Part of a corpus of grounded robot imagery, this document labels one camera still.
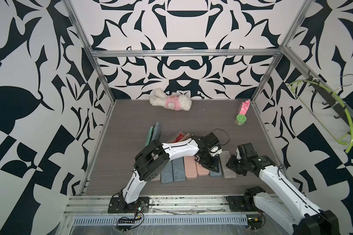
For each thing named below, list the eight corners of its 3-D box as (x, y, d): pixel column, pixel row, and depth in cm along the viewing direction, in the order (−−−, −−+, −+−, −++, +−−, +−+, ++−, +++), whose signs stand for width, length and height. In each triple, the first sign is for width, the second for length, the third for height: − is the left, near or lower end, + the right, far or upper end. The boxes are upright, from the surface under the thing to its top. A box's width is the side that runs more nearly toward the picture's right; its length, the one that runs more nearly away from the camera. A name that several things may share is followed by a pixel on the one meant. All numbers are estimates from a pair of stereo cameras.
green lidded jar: (235, 125, 106) (237, 122, 103) (233, 117, 111) (235, 114, 108) (245, 125, 106) (247, 122, 103) (243, 117, 111) (244, 114, 108)
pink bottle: (237, 117, 111) (242, 107, 102) (240, 108, 117) (245, 98, 108) (242, 118, 110) (248, 109, 101) (245, 110, 115) (250, 100, 107)
